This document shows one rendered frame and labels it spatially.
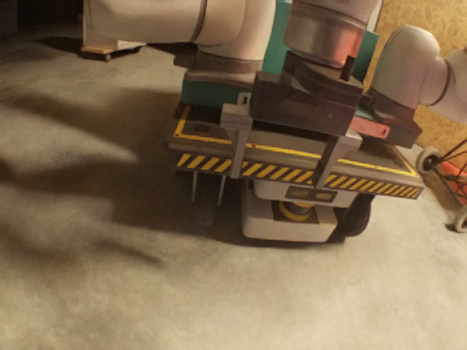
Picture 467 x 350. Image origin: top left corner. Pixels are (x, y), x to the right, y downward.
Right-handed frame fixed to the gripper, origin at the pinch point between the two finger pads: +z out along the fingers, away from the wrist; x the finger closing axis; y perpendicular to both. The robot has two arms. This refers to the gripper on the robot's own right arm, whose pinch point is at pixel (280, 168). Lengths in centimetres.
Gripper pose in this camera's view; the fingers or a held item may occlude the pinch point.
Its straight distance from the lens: 37.0
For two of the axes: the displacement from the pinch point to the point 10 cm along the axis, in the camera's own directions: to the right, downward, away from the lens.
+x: -9.9, -1.3, -1.1
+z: -1.7, 7.7, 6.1
